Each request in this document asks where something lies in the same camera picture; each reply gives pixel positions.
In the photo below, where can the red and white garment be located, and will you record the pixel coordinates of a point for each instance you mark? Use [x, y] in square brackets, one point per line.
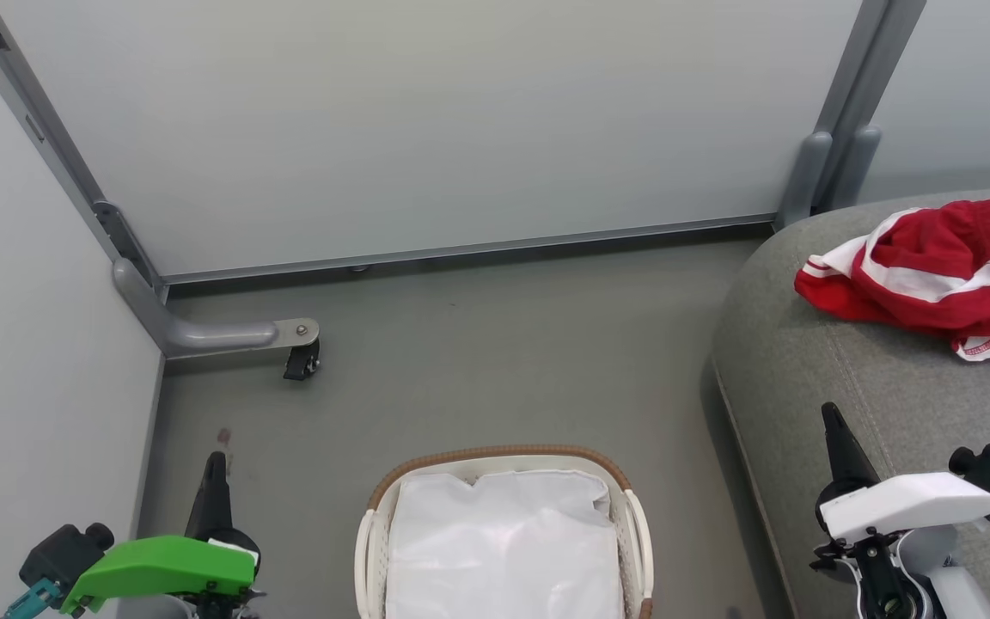
[976, 223]

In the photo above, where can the white basket liner cloth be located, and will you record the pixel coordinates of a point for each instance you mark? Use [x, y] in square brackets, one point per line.
[504, 550]

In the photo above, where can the grey partition base rail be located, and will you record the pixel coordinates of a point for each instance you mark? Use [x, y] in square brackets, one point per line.
[461, 251]

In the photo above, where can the woven rim laundry basket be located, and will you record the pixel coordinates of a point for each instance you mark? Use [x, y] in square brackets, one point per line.
[643, 550]

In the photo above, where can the black caster wheel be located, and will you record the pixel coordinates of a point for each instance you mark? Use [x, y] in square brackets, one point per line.
[302, 361]

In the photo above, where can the grey partition frame post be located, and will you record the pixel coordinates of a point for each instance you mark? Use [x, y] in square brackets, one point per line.
[877, 52]
[41, 103]

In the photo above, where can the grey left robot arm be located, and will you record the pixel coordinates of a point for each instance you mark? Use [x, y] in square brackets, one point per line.
[151, 609]

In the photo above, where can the grey partition foot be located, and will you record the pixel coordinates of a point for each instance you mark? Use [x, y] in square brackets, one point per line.
[203, 335]
[860, 163]
[804, 180]

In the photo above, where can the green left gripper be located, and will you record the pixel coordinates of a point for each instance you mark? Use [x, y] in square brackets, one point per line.
[160, 563]

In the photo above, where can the grey fabric sofa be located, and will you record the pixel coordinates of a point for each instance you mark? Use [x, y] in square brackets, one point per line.
[890, 378]

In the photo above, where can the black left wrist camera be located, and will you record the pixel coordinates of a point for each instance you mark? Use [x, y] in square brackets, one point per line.
[65, 554]

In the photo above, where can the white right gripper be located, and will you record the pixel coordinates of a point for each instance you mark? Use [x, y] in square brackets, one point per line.
[907, 507]

